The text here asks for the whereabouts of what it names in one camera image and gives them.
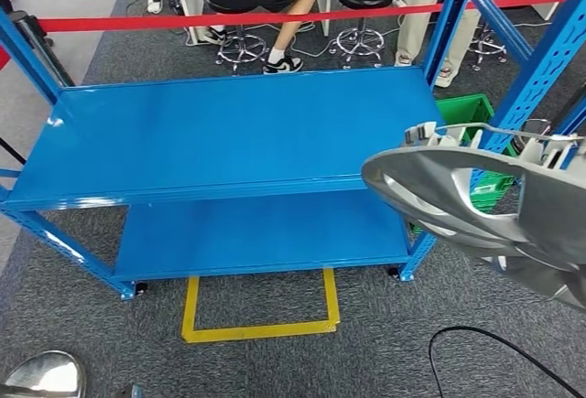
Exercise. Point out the chrome round base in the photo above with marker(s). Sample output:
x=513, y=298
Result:
x=533, y=128

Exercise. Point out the white power strip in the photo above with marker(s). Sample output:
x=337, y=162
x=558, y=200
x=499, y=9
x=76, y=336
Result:
x=153, y=1

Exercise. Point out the black slanted rod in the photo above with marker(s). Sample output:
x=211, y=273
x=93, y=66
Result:
x=11, y=151

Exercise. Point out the red barrier tape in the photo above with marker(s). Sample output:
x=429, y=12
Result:
x=229, y=19

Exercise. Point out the black belt stanchion post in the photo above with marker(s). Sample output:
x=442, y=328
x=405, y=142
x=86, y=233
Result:
x=43, y=50

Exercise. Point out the blue metal shelf rack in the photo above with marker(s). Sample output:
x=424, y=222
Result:
x=206, y=134

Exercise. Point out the green plastic crate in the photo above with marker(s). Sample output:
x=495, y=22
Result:
x=462, y=110
x=492, y=192

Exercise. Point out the grey plastic wheel hubcap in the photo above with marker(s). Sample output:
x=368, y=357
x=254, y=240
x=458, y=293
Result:
x=540, y=201

